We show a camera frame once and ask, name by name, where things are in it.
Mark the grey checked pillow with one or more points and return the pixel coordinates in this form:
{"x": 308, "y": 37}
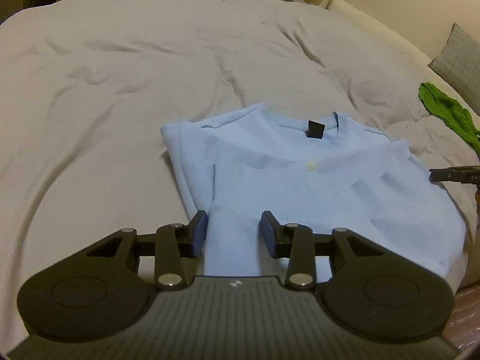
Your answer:
{"x": 461, "y": 60}

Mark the light blue sweatshirt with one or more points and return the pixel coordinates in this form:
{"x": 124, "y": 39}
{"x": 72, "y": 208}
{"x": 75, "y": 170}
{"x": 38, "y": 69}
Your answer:
{"x": 318, "y": 195}

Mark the patterned curtain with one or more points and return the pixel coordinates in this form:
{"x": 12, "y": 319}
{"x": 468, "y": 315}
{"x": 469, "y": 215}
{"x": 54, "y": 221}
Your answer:
{"x": 468, "y": 307}

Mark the green knit sweater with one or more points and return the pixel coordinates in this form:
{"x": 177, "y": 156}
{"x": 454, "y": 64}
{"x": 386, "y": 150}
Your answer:
{"x": 450, "y": 112}

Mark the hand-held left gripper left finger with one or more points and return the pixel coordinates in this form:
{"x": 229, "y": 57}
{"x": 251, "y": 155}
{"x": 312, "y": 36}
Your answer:
{"x": 200, "y": 232}

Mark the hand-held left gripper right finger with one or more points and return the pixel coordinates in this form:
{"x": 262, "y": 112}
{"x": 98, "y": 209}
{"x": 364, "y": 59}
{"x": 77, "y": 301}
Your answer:
{"x": 268, "y": 232}

